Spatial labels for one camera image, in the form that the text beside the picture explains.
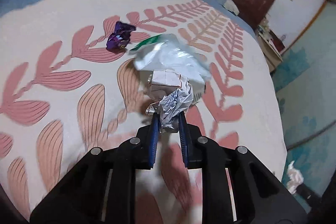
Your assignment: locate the purple candy wrapper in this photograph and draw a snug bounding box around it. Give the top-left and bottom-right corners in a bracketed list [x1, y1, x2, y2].
[106, 21, 136, 51]

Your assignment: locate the white tissue on floor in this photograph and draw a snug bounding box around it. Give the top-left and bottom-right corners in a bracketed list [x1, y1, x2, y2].
[286, 161, 304, 194]

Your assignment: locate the silver green foil bag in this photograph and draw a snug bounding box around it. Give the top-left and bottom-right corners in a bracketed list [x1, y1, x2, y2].
[130, 34, 211, 104]

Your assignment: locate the white pink leaf blanket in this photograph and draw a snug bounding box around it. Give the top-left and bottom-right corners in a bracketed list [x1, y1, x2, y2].
[1, 0, 286, 219]

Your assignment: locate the red box on nightstand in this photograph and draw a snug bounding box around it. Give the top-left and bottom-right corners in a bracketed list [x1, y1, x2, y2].
[269, 30, 285, 53]

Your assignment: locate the cream bedside drawer cabinet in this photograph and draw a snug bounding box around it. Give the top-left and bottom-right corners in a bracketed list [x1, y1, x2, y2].
[255, 31, 283, 73]

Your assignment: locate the blue floral sliding door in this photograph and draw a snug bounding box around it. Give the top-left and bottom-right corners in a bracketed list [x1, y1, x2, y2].
[272, 2, 335, 196]

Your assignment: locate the white paper ball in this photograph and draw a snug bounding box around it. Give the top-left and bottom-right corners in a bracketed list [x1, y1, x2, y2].
[146, 70, 194, 133]

